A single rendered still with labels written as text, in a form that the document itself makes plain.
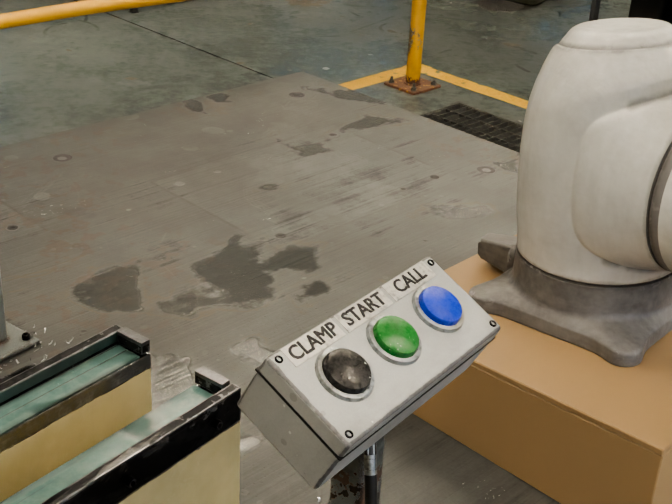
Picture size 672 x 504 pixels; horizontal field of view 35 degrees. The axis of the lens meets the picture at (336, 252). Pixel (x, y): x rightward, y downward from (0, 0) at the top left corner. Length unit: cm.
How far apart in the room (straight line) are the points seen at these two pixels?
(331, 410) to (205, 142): 108
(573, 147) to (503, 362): 20
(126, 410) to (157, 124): 86
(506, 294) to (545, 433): 16
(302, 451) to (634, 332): 45
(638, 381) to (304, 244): 53
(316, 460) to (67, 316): 63
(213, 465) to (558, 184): 38
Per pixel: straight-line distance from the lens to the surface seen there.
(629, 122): 92
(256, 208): 144
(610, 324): 100
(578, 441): 94
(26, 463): 88
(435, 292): 70
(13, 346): 116
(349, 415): 61
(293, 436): 63
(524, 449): 98
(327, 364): 62
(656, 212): 91
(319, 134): 170
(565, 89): 94
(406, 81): 446
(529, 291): 103
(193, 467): 85
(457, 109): 426
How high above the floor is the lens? 141
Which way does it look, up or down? 27 degrees down
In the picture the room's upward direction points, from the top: 3 degrees clockwise
